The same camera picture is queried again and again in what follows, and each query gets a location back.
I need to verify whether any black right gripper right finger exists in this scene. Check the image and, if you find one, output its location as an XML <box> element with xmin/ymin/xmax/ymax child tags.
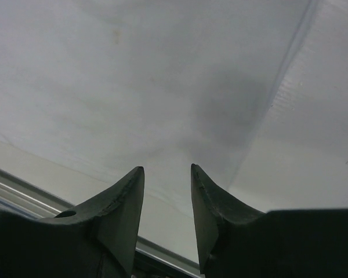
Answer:
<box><xmin>191</xmin><ymin>164</ymin><xmax>348</xmax><ymax>277</ymax></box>

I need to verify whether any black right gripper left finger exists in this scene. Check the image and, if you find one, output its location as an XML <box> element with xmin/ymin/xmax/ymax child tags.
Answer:
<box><xmin>0</xmin><ymin>166</ymin><xmax>144</xmax><ymax>277</ymax></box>

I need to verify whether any aluminium table frame rail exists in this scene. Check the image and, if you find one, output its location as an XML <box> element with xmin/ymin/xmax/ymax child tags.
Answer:
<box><xmin>0</xmin><ymin>169</ymin><xmax>203</xmax><ymax>277</ymax></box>

